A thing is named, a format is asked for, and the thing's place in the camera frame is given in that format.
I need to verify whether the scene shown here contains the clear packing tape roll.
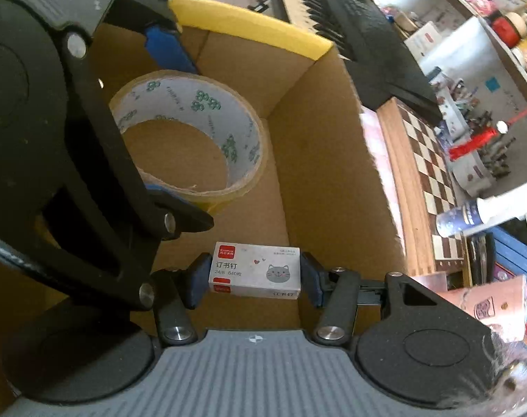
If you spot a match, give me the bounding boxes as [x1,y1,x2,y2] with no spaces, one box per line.
[108,69,269,215]

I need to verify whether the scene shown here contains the wooden chessboard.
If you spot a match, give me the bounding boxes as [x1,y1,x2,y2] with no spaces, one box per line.
[376,97,470,279]

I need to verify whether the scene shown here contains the yellow cardboard box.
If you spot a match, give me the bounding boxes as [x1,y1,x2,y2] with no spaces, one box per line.
[0,0,407,417]

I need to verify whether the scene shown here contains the white spray bottle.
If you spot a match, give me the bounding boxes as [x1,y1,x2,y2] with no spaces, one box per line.
[435,182,527,237]

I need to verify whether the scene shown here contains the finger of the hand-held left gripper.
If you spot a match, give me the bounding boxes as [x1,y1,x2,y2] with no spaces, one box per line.
[102,0,200,75]
[0,30,215,312]

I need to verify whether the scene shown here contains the white staple box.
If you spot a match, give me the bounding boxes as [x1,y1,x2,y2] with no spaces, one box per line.
[208,241,302,300]

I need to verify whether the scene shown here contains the black electronic keyboard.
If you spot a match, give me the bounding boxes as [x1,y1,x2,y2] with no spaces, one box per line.
[263,0,444,124]

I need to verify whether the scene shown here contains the pink printed desk mat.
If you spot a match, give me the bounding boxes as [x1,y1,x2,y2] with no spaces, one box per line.
[359,112,405,261]

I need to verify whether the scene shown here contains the red round doll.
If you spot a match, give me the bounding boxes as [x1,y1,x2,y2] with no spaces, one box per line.
[492,11,527,49]

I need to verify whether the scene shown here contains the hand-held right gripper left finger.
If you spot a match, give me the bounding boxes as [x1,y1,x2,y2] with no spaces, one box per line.
[152,252,214,346]

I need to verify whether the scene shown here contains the white pen holder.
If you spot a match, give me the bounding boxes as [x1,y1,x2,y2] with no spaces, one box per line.
[452,154,498,197]

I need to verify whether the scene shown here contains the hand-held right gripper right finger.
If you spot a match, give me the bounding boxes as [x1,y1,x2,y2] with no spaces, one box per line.
[300,252,453,345]

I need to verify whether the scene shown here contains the pink cartoon cup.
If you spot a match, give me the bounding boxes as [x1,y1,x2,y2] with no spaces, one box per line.
[437,275,527,348]

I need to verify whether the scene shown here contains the white bookshelf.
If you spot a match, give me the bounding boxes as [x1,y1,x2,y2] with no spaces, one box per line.
[372,0,527,209]

